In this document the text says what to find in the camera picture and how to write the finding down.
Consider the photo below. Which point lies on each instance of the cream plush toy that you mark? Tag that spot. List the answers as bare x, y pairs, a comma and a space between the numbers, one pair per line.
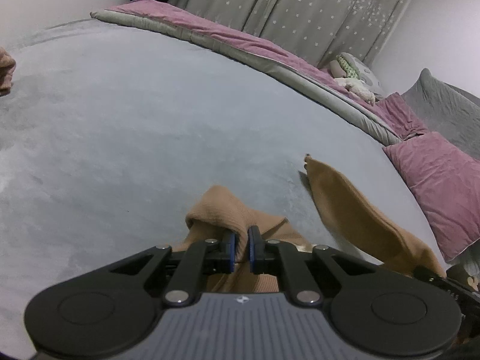
356, 88

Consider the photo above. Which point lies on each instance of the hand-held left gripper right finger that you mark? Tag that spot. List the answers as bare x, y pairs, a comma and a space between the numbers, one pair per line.
251, 249

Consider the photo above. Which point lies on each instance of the grey pillow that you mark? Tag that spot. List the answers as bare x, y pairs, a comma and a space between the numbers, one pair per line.
442, 108

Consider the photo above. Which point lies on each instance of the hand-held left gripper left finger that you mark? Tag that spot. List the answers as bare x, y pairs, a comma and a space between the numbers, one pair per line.
231, 249

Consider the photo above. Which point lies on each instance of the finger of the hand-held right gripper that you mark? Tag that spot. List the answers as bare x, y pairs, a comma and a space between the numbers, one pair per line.
429, 275

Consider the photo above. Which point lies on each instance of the dark brown garment cream trim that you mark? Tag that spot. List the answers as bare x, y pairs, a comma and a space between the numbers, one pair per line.
459, 275

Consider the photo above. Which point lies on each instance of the green spotted soft toy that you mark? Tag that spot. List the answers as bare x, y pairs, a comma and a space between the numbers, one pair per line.
347, 65

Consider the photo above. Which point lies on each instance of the pink velvet pillow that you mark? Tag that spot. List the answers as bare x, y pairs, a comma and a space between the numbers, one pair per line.
438, 183

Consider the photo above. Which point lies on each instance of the beige knit garment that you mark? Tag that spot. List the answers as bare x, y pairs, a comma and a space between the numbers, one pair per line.
6, 71

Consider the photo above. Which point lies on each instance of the grey-blue bed sheet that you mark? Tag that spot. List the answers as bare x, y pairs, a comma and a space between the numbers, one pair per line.
150, 120

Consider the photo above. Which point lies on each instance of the tan knit sweater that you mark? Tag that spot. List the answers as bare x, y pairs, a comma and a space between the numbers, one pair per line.
375, 232

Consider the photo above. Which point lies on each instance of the pink and grey quilt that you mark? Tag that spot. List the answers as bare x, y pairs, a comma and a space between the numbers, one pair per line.
262, 48

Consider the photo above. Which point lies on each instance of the grey star-print curtain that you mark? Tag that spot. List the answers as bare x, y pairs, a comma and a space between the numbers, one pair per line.
300, 7

